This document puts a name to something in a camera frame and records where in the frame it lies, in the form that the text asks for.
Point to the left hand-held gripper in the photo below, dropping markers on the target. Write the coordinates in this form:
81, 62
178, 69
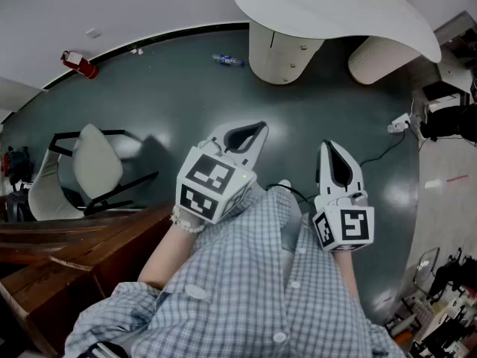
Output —
208, 185

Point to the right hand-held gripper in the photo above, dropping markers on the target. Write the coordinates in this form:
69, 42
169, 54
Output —
350, 226

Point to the white curved desk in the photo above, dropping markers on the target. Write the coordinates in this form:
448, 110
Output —
328, 9

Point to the person's left forearm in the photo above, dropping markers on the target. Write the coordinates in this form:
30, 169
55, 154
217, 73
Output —
167, 259

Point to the person's right forearm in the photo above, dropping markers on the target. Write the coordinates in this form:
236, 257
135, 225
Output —
346, 274

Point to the person's white shoe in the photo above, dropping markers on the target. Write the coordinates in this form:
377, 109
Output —
285, 183

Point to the white power strip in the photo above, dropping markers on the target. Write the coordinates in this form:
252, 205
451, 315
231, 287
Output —
398, 122

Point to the plastic water bottle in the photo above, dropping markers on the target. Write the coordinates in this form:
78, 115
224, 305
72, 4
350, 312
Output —
227, 60

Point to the white paper scraps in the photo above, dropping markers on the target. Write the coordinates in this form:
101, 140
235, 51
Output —
137, 51

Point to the person's plaid shirt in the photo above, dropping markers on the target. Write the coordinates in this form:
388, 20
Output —
242, 282

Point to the white low cabinet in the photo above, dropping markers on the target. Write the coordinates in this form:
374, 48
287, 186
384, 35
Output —
452, 80

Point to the red fire extinguisher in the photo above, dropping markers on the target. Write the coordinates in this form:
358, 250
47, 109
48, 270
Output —
83, 66

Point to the cluttered equipment rack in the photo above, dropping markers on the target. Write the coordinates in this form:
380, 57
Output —
439, 319

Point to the dark backpack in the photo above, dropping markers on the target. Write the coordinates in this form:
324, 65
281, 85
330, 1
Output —
16, 166

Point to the brown wooden bench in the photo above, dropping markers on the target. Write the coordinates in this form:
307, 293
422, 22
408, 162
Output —
56, 274

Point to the white cushioned black-frame chair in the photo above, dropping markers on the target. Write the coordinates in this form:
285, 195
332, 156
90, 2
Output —
97, 162

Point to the white wall outlet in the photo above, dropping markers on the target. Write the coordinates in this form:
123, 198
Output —
93, 33

